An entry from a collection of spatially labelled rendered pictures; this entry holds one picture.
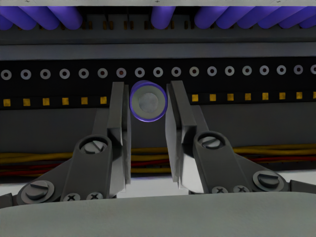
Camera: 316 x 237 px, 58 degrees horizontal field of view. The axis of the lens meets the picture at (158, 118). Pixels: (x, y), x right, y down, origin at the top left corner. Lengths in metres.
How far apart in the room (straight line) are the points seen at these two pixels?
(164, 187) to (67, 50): 0.19
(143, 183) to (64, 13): 0.14
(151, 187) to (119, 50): 0.17
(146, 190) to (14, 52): 0.21
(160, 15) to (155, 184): 0.13
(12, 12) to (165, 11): 0.12
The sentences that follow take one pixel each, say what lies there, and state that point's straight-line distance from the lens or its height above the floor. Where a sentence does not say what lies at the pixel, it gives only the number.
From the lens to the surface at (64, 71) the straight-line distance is 0.33.
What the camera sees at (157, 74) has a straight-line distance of 0.32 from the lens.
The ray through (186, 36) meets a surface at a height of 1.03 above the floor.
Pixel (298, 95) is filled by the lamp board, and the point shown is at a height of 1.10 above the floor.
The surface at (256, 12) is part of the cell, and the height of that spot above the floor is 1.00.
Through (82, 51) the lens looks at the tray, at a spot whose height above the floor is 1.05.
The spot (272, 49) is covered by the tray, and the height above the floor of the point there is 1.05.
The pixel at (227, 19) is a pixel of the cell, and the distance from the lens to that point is 0.27.
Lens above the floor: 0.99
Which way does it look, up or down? 23 degrees up
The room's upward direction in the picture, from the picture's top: 180 degrees counter-clockwise
